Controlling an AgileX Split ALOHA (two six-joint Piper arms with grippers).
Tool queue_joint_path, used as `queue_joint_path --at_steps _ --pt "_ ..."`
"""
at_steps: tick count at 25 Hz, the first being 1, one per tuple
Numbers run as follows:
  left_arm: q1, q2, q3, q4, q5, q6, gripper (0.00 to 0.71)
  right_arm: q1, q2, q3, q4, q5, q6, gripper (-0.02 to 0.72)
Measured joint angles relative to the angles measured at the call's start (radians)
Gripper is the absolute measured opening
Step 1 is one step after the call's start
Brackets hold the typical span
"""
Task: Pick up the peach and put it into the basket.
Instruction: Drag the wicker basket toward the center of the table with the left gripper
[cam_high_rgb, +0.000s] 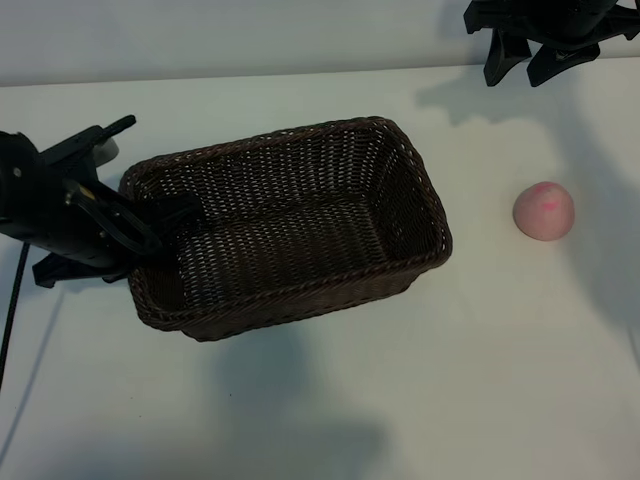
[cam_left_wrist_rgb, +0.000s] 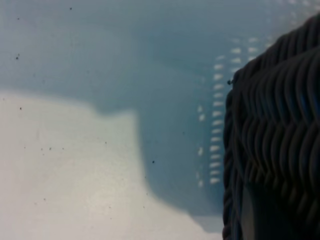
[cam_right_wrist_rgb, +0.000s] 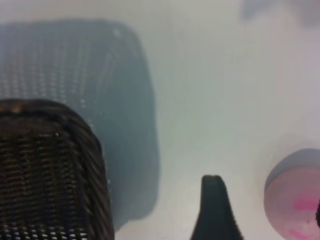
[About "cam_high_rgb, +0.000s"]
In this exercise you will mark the pink peach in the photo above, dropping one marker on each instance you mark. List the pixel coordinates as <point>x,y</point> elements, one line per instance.
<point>545,212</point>

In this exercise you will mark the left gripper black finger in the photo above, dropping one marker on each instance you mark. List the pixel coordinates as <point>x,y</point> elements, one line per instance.
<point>175,210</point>
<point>117,276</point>

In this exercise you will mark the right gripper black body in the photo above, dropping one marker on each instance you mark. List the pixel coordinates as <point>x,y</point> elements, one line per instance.
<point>550,22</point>

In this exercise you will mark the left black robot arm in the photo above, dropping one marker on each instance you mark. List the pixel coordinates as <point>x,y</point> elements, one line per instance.
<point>17,180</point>

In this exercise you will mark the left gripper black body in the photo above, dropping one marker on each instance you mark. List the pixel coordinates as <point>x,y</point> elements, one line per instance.
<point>55,225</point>

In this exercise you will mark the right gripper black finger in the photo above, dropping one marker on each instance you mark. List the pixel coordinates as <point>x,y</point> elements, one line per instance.
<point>552,62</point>
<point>505,50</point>

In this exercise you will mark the dark brown wicker basket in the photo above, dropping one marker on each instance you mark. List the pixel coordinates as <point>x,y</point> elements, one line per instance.
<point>300,235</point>

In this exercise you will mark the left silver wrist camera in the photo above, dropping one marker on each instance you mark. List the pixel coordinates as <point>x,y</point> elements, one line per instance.
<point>107,150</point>

